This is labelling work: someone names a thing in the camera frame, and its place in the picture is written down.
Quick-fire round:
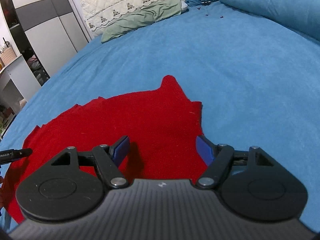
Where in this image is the red knit sweater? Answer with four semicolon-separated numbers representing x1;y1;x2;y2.
1;75;207;223

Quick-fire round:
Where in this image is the white desk shelf unit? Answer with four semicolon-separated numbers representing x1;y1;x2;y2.
1;54;41;125

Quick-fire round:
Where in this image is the blue bed sheet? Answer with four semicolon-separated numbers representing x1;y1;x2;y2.
1;2;319;231

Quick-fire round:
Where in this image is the woven basket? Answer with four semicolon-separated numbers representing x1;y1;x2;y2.
1;47;17;66

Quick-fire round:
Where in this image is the grey white wardrobe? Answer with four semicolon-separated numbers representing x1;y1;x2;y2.
1;0;90;77

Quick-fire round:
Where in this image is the folded blue duvet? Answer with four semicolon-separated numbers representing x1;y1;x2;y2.
220;0;319;40

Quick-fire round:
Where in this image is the green pillow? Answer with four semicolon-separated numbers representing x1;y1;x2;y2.
100;0;188;43

